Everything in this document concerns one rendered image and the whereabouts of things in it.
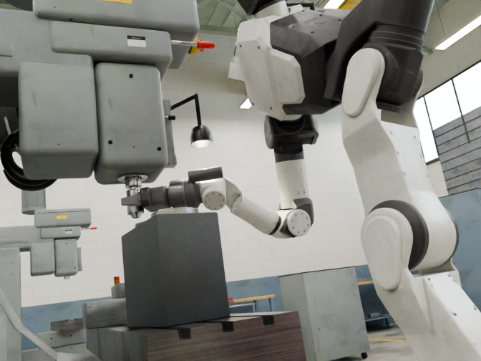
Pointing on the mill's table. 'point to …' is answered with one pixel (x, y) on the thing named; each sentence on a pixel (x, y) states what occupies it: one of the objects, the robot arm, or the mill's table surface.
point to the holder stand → (175, 269)
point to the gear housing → (113, 44)
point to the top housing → (130, 17)
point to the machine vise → (106, 310)
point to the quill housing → (129, 122)
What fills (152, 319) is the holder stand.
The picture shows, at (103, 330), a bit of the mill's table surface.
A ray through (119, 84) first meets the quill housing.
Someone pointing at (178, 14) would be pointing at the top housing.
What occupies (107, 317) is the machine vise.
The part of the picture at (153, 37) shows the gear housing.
